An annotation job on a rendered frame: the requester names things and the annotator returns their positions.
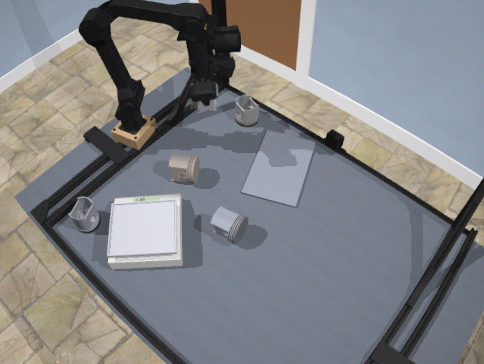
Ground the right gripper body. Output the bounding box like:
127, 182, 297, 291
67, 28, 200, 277
188, 50, 217, 102

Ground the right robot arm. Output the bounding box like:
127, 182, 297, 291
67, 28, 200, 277
78, 0, 241, 135

